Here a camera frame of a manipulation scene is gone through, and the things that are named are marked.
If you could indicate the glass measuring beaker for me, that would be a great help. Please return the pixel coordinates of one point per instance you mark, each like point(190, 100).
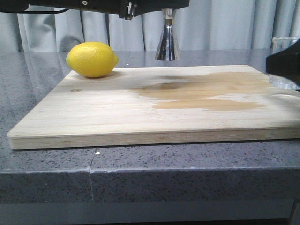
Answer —
point(279, 44)

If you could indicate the stainless steel jigger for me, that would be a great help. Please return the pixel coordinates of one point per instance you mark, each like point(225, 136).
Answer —
point(168, 48)

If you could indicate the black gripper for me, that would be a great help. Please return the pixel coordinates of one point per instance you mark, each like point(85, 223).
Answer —
point(127, 9)

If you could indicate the grey curtain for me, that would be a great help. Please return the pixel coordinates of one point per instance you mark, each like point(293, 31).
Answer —
point(204, 24)

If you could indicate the yellow lemon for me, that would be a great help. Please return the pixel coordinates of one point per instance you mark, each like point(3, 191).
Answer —
point(92, 59)

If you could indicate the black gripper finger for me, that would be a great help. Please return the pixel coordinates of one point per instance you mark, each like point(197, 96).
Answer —
point(285, 64)

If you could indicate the wooden cutting board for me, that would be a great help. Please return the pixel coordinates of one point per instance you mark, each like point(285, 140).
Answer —
point(132, 106)

